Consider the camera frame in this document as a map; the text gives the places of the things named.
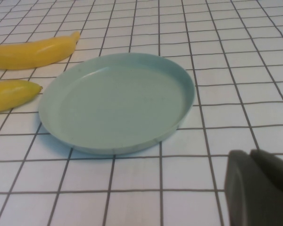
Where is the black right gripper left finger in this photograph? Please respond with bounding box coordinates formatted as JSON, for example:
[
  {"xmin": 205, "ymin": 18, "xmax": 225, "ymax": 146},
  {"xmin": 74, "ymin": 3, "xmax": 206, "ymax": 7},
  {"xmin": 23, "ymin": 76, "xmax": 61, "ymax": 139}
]
[{"xmin": 224, "ymin": 149, "xmax": 283, "ymax": 226}]

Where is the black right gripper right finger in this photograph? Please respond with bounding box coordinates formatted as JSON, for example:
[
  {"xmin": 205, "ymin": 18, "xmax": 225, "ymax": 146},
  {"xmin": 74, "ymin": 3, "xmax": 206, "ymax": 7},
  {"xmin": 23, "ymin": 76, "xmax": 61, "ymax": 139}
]
[{"xmin": 250, "ymin": 149, "xmax": 283, "ymax": 203}]

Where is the yellow banana with long stem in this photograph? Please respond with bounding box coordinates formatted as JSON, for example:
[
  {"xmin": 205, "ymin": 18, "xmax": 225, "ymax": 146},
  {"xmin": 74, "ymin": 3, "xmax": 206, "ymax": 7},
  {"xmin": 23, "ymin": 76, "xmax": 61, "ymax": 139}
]
[{"xmin": 0, "ymin": 31, "xmax": 81, "ymax": 70}]

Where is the yellow banana with green tip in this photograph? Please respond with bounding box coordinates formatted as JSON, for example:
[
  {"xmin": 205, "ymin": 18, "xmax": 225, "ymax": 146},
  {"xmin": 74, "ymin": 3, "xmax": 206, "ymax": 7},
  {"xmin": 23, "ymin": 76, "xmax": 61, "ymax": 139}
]
[{"xmin": 0, "ymin": 79, "xmax": 43, "ymax": 114}]

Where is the light blue round plate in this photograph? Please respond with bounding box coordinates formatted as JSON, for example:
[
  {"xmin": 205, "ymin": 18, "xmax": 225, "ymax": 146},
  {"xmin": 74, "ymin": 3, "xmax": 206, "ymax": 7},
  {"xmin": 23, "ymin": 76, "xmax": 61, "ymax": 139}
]
[{"xmin": 38, "ymin": 53, "xmax": 195, "ymax": 155}]

